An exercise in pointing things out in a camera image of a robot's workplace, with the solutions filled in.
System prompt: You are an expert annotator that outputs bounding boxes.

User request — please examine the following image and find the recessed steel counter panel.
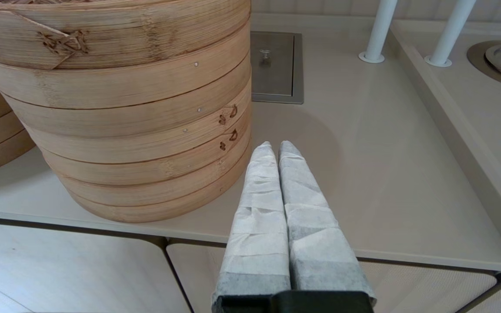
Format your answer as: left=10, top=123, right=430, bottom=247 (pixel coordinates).
left=250, top=30, right=304, bottom=105

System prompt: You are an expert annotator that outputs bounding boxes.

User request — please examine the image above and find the large bamboo steamer basket stack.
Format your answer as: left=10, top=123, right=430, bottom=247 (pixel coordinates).
left=0, top=22, right=252, bottom=223

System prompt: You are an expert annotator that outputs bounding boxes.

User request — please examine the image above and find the white metal pole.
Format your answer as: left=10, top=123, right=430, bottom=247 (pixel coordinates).
left=424, top=0, right=477, bottom=68
left=358, top=0, right=399, bottom=64

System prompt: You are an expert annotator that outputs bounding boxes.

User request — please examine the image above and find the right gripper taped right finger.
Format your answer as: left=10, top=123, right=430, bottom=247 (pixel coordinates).
left=279, top=140, right=376, bottom=301

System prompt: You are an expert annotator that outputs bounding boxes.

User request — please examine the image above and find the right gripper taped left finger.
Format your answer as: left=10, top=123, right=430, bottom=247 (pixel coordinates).
left=211, top=141, right=291, bottom=300

